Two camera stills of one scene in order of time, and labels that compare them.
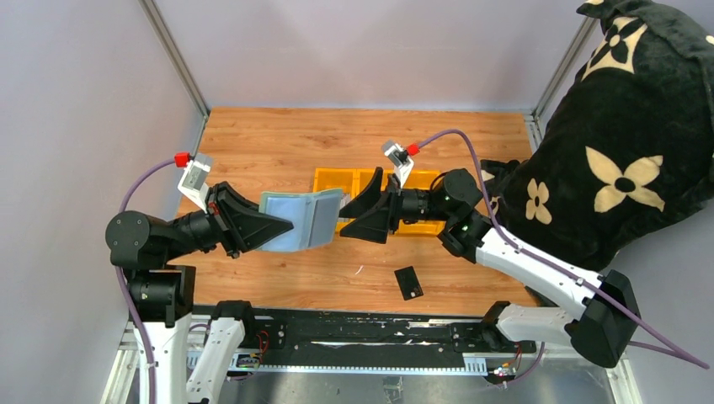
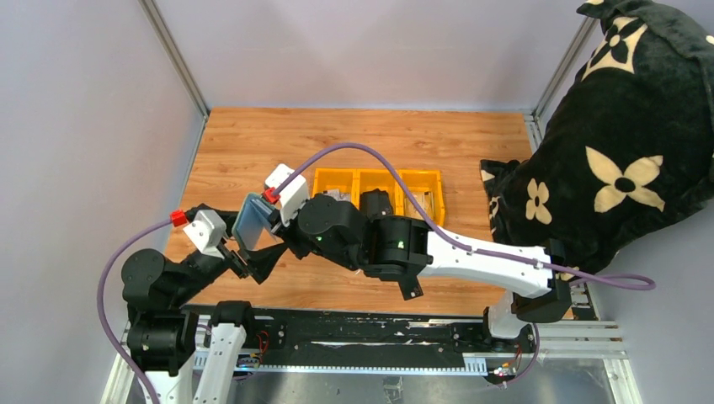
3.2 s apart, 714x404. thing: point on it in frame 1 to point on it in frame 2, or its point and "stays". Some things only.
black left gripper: [221, 218] to [235, 263]
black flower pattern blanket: [628, 148] stays
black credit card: [408, 282] stays
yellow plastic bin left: [333, 178] stays
